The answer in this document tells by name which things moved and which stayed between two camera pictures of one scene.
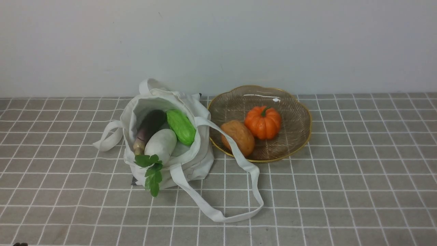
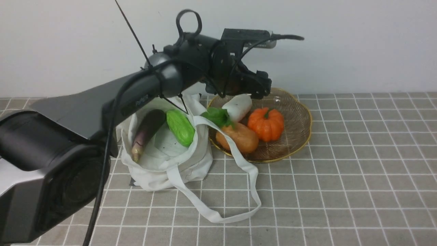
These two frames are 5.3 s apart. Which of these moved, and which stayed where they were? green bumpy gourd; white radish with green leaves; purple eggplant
Moved: white radish with green leaves
Stayed: green bumpy gourd; purple eggplant
